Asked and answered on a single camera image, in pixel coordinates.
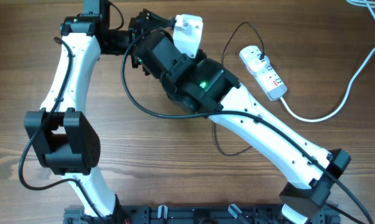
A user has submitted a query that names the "black USB charging cable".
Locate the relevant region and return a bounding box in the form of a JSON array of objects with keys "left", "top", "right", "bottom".
[{"left": 212, "top": 21, "right": 266, "bottom": 157}]

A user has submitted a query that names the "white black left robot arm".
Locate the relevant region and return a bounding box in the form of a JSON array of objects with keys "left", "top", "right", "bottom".
[{"left": 18, "top": 1, "right": 128, "bottom": 223}]

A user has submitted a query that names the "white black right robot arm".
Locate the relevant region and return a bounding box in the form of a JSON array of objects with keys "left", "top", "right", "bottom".
[{"left": 128, "top": 10, "right": 351, "bottom": 223}]

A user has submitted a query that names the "white USB charger plug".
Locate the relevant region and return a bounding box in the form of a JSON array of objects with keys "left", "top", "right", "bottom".
[{"left": 239, "top": 45, "right": 270, "bottom": 75}]

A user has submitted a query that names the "white power extension strip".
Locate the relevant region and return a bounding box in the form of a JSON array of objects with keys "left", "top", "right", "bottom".
[{"left": 254, "top": 65, "right": 287, "bottom": 101}]

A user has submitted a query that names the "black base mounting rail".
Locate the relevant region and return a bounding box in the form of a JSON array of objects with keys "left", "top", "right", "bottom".
[{"left": 63, "top": 204, "right": 341, "bottom": 224}]

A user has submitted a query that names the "white power strip cord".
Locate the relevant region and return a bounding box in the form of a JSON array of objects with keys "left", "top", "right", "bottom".
[{"left": 279, "top": 0, "right": 375, "bottom": 123}]

